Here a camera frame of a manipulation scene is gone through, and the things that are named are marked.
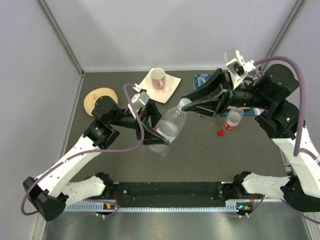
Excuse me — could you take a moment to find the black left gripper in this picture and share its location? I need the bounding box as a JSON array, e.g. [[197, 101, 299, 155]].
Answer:
[[109, 99, 174, 145]]

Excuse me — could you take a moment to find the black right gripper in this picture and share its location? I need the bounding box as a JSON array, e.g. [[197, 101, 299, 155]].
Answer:
[[180, 70, 270, 118]]

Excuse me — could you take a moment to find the clear bottle with white cap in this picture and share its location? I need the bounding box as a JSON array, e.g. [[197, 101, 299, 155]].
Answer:
[[154, 98, 192, 144]]

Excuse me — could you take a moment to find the clear bottle with red label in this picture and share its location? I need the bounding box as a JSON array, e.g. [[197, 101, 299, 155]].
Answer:
[[223, 107, 244, 132]]

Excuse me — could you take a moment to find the red bottle cap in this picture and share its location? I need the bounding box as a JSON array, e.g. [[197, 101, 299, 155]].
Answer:
[[217, 129, 225, 137]]

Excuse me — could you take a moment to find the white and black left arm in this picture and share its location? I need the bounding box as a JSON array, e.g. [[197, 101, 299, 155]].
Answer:
[[23, 92, 169, 222]]

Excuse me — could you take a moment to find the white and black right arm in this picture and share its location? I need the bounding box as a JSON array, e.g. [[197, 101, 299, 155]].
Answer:
[[183, 64, 320, 213]]

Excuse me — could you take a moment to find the clear bottle with blue cap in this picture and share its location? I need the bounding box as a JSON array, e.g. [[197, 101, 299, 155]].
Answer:
[[148, 144, 170, 157]]

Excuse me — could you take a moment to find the blue patterned placemat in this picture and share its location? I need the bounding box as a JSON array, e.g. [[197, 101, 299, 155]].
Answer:
[[193, 73, 265, 117]]

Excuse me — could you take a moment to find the white square plate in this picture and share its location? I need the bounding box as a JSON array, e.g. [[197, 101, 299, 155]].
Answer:
[[138, 67, 181, 104]]

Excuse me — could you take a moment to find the pink ceramic mug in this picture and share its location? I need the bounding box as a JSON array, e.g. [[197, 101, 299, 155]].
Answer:
[[150, 68, 166, 90]]

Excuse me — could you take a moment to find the beige oval painted plate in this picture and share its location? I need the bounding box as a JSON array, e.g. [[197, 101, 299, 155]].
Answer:
[[83, 87, 119, 117]]

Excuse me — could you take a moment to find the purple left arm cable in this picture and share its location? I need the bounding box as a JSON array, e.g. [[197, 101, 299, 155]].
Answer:
[[21, 83, 146, 216]]

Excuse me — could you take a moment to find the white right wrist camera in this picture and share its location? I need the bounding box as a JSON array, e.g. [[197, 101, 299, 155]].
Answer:
[[223, 48, 256, 90]]

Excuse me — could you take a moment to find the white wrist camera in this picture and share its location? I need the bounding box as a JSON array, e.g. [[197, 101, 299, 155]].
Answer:
[[223, 48, 256, 90], [131, 83, 150, 112]]

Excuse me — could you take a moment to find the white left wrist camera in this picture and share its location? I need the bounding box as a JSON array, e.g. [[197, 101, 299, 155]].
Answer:
[[131, 83, 150, 112]]

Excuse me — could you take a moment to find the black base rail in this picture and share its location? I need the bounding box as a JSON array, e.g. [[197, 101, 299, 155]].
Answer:
[[109, 181, 253, 208]]

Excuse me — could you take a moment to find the metal frame post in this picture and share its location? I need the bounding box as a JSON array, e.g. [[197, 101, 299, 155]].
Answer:
[[265, 0, 307, 58], [36, 0, 85, 76]]

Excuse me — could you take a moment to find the grey slotted cable duct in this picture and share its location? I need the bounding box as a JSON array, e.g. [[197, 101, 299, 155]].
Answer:
[[64, 200, 253, 214]]

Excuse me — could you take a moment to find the left metal frame post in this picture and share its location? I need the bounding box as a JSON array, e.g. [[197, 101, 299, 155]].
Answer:
[[36, 0, 85, 76]]

